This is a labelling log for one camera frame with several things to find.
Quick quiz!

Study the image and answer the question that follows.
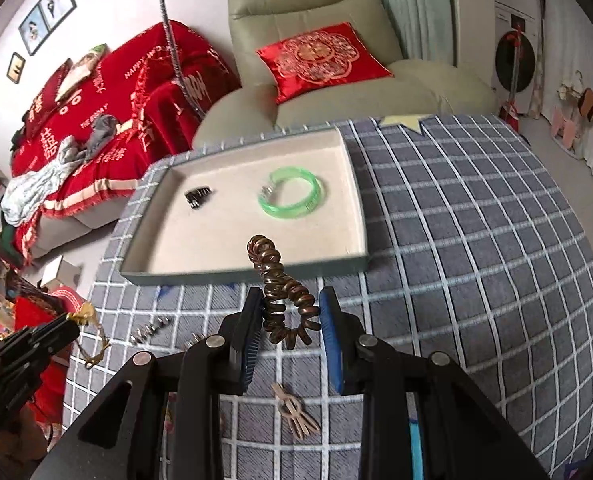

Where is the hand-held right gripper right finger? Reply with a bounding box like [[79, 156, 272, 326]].
[[319, 286, 548, 480]]

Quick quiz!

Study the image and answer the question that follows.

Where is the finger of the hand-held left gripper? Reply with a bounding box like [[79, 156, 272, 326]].
[[22, 316, 80, 362]]

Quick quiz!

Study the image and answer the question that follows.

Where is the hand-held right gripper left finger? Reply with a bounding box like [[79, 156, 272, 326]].
[[31, 286, 267, 480]]

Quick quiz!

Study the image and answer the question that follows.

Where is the gold cord with tassel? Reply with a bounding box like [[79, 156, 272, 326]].
[[68, 301, 113, 372]]

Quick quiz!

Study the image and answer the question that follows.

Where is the brown spiral hair tie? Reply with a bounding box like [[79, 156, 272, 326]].
[[246, 234, 323, 352]]

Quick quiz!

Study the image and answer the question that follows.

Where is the grey-green jewelry tray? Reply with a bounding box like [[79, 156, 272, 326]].
[[119, 126, 372, 287]]

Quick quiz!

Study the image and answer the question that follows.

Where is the red round gift box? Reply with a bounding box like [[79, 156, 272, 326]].
[[11, 284, 86, 426]]

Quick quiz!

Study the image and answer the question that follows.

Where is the white cardboard box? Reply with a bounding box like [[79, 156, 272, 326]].
[[37, 255, 83, 287]]

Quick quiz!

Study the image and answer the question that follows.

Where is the beige hair clip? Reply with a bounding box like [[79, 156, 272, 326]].
[[270, 382, 322, 443]]

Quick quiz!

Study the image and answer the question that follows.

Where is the silver metal hair clip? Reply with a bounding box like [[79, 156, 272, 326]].
[[130, 317, 175, 346]]

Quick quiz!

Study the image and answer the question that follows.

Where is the beige sofa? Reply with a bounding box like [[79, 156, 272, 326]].
[[24, 180, 144, 262]]

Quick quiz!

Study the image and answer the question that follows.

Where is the green translucent bangle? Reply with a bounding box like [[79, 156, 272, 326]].
[[258, 167, 327, 220]]

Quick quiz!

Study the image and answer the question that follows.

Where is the light grey garment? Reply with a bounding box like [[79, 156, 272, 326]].
[[0, 137, 93, 226]]

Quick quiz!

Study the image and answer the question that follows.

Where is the black hair claw clip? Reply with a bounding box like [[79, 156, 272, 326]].
[[184, 186, 216, 211]]

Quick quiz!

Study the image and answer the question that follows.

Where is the dark grey garment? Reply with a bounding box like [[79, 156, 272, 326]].
[[83, 114, 123, 162]]

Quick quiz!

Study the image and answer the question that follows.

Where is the yellow star sticker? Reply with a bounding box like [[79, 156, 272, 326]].
[[377, 115, 425, 137]]

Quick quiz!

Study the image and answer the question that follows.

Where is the red printed blanket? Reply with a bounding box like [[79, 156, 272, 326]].
[[10, 19, 242, 222]]

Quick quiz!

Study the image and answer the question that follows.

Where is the printed photo pillow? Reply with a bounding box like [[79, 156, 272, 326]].
[[54, 45, 110, 104]]

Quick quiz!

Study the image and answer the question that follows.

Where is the small black framed picture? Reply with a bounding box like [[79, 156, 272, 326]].
[[7, 52, 26, 84]]

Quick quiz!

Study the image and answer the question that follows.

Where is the red embroidered cushion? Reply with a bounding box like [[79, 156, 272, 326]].
[[255, 22, 395, 106]]

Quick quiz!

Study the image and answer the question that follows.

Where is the red broom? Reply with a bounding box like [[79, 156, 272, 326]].
[[498, 24, 526, 134]]

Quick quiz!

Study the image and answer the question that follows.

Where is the rack with pink hangers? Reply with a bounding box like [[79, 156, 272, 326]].
[[547, 71, 593, 157]]

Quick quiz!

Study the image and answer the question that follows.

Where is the pale green armchair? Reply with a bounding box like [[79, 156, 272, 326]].
[[191, 0, 499, 153]]

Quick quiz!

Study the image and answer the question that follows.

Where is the white washing machine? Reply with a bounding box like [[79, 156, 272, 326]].
[[493, 2, 543, 117]]

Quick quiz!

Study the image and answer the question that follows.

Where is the pale green curtain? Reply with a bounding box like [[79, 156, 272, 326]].
[[360, 0, 461, 69]]

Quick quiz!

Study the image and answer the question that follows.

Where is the white tall cabinet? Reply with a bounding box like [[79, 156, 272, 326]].
[[447, 0, 498, 87]]

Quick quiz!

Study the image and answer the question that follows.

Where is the white curtain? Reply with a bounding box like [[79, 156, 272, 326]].
[[540, 0, 593, 197]]

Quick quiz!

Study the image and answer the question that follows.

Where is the black framed wall picture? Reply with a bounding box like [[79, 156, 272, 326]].
[[38, 0, 78, 32], [18, 4, 50, 56]]

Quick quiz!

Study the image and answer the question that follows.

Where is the grey braided hose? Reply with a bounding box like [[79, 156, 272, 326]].
[[157, 0, 203, 122]]

